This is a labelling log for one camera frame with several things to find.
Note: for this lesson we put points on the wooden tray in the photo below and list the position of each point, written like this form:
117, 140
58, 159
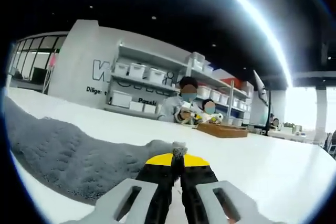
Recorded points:
223, 130

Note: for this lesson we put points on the grey towel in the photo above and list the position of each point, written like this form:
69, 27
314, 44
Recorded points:
65, 150

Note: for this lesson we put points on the group of white storage bins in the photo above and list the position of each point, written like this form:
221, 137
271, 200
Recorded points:
136, 70

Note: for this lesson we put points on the monitor on black stand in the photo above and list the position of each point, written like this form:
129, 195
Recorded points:
263, 95

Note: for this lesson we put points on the grey metal shelf rack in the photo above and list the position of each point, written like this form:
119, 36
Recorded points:
147, 56

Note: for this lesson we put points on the pink tag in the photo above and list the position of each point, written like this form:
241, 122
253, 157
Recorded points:
53, 60

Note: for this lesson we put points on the ceiling light strip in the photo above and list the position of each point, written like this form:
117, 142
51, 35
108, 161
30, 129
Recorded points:
258, 19

